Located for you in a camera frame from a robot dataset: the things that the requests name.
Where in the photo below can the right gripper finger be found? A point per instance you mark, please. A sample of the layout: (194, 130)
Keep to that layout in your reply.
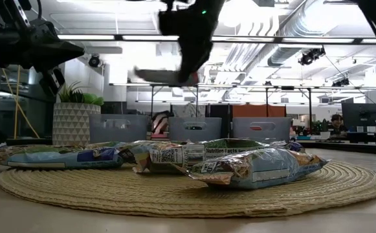
(195, 69)
(186, 72)

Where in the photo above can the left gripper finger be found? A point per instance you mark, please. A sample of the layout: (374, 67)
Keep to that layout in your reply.
(55, 59)
(55, 44)

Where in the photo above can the green orange Chewy granola bar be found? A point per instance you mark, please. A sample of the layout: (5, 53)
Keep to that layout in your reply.
(29, 150)
(255, 168)
(191, 155)

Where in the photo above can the blue Chewy granola bar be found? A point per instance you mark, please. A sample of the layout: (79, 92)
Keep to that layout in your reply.
(61, 158)
(126, 153)
(292, 146)

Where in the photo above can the round woven straw placemat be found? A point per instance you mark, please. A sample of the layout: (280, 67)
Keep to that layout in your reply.
(142, 197)

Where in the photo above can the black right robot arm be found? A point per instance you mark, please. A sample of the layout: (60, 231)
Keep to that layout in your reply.
(194, 19)

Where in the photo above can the long linear ceiling light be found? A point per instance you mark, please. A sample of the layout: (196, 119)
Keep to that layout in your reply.
(87, 37)

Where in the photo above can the black ceiling spotlight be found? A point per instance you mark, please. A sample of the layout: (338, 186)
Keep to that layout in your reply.
(339, 83)
(94, 61)
(310, 57)

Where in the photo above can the grey translucent plastic bin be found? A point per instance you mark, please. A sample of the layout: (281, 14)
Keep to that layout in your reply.
(119, 134)
(194, 135)
(259, 136)

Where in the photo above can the succulent in white patterned pot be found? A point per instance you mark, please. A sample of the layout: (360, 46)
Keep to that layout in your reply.
(74, 126)

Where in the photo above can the orange partition panel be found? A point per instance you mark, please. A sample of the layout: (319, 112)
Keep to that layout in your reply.
(259, 110)

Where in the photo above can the small green desk plant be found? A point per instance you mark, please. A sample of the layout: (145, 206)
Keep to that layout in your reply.
(323, 125)

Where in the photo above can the person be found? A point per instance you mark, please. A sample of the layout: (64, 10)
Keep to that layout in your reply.
(337, 120)

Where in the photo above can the black computer monitor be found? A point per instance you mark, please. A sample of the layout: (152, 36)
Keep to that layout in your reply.
(360, 116)

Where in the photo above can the black metal workstation frame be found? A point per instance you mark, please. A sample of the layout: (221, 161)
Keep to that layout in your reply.
(161, 85)
(310, 106)

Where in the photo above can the silver ceiling air duct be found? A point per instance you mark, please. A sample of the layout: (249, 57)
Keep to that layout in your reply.
(307, 19)

